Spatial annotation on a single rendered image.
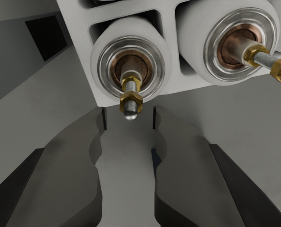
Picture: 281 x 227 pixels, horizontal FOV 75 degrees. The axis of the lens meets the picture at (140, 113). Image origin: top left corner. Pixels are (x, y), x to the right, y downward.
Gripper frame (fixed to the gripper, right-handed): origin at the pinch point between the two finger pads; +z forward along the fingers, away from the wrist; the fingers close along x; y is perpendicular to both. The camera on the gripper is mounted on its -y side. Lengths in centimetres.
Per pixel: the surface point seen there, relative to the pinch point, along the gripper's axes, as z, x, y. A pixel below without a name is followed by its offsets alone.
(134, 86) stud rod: 4.4, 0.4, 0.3
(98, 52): 9.6, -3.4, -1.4
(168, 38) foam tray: 16.6, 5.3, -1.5
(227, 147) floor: 35, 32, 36
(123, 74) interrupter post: 6.6, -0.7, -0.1
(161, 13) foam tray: 16.7, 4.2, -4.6
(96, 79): 9.7, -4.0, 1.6
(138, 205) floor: 35, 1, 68
